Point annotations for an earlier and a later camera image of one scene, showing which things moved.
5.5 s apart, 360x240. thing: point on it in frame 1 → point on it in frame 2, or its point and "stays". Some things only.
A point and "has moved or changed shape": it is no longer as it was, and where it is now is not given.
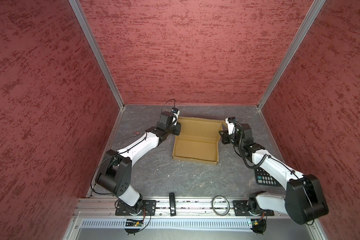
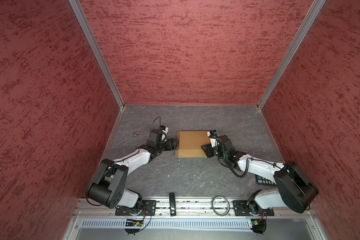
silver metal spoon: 134,134 stays
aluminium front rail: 93,207 stays
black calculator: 263,178 stays
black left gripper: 178,128 → 171,144
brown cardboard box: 198,141 has moved or changed shape
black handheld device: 172,204 stays
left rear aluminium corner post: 99,50 stays
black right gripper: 224,134 → 208,148
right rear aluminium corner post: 316,6 stays
